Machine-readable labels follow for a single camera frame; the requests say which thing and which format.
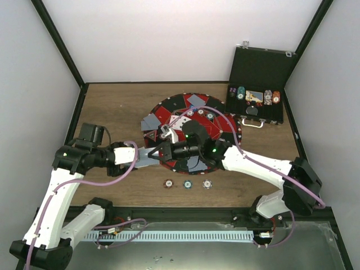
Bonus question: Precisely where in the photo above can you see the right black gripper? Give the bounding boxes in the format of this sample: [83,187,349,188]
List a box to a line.
[149,139,203,162]

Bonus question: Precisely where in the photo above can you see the blue card seat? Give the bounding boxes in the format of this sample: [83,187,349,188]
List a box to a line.
[187,156,199,170]
[143,114,161,129]
[187,94,206,108]

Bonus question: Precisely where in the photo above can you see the dealt blue playing card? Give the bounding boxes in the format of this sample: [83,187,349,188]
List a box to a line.
[141,120,153,131]

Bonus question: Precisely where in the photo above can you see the red poker chip stack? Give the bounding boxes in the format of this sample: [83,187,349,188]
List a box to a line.
[163,179,174,189]

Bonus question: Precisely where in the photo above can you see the teal poker chip stack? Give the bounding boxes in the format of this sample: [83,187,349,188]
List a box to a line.
[183,181,192,189]

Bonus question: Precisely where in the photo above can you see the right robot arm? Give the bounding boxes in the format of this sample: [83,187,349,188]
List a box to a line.
[148,120,325,227]

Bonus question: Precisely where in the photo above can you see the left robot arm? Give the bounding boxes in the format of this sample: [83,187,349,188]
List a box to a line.
[10,123,138,269]

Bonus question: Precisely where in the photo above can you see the round red black poker mat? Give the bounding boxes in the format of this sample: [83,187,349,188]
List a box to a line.
[143,93,243,175]

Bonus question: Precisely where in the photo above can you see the teal chips in case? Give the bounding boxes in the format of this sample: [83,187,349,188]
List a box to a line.
[236,86,245,100]

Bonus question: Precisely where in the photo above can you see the black round button in case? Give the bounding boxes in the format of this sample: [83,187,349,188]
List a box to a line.
[245,106,258,115]

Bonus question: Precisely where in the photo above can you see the card box in case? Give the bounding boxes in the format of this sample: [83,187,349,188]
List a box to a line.
[245,91,263,103]

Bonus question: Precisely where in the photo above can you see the black poker chip case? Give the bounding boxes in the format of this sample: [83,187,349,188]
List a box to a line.
[225,40,297,127]

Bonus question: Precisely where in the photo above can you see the grey chips in case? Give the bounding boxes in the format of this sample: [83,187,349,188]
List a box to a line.
[263,90,272,106]

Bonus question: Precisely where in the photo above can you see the orange chips in case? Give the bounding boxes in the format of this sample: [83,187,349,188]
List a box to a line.
[272,91,281,104]

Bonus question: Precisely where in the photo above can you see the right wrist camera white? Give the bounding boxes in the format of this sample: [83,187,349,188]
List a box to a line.
[160,125,178,143]

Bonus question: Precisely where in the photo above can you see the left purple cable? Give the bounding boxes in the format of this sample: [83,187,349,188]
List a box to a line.
[25,140,149,270]

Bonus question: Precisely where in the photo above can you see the purple cable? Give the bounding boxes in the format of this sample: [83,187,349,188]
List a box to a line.
[165,106,326,249]
[25,140,149,270]

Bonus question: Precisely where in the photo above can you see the light blue slotted rail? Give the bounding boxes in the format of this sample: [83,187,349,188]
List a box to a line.
[82,231,254,243]

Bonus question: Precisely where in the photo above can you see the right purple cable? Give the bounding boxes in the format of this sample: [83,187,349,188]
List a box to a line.
[165,106,326,249]

